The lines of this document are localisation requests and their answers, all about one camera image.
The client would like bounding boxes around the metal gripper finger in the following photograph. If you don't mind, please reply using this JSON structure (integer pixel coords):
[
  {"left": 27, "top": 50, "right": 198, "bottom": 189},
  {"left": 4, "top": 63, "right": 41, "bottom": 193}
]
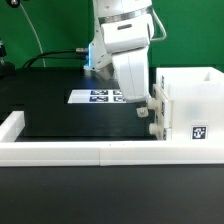
[{"left": 136, "top": 103, "right": 149, "bottom": 118}]

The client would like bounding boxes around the white foam boundary frame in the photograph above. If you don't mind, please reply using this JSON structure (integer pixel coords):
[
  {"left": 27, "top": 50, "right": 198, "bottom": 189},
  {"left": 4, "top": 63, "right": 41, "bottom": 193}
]
[{"left": 0, "top": 111, "right": 224, "bottom": 167}]

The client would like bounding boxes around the black tripod stand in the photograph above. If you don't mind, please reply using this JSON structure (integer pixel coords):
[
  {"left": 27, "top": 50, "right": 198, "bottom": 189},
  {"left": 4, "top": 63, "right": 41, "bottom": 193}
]
[{"left": 0, "top": 39, "right": 15, "bottom": 79}]

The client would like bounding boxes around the black camera knob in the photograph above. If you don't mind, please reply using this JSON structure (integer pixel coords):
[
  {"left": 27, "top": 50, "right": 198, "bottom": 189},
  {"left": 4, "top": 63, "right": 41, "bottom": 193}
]
[{"left": 6, "top": 0, "right": 20, "bottom": 8}]

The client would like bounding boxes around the black work mat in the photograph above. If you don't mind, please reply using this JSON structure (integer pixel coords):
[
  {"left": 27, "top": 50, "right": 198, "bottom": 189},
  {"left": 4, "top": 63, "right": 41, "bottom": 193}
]
[{"left": 18, "top": 103, "right": 156, "bottom": 142}]

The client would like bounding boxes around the white drawer cabinet box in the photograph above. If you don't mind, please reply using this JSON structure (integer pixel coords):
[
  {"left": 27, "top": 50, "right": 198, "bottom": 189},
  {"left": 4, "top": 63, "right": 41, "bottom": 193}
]
[{"left": 155, "top": 67, "right": 224, "bottom": 142}]

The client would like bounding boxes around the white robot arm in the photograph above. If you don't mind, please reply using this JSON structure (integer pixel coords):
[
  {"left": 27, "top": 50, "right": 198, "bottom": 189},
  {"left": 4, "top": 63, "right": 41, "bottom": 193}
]
[{"left": 84, "top": 0, "right": 167, "bottom": 117}]

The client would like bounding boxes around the white drawer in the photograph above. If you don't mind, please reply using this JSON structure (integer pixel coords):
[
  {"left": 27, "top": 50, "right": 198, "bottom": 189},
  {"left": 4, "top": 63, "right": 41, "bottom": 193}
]
[
  {"left": 149, "top": 120, "right": 172, "bottom": 141},
  {"left": 148, "top": 84, "right": 171, "bottom": 128}
]

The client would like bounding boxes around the white thin cable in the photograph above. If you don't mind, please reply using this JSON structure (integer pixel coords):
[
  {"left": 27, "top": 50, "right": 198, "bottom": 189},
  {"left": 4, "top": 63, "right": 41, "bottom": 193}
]
[{"left": 19, "top": 2, "right": 47, "bottom": 68}]

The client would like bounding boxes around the white marker tag sheet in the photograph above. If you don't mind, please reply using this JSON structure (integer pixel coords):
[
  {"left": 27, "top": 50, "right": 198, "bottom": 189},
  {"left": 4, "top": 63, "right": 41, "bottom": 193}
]
[{"left": 68, "top": 89, "right": 125, "bottom": 104}]

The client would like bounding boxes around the black cable bundle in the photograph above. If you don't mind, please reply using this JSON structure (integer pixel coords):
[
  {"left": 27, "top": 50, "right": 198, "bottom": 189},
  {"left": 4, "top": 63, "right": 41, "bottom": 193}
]
[{"left": 21, "top": 47, "right": 90, "bottom": 69}]

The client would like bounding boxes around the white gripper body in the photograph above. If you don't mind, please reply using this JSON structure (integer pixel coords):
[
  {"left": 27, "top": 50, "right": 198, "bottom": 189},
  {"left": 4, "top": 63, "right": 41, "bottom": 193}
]
[{"left": 112, "top": 48, "right": 149, "bottom": 103}]

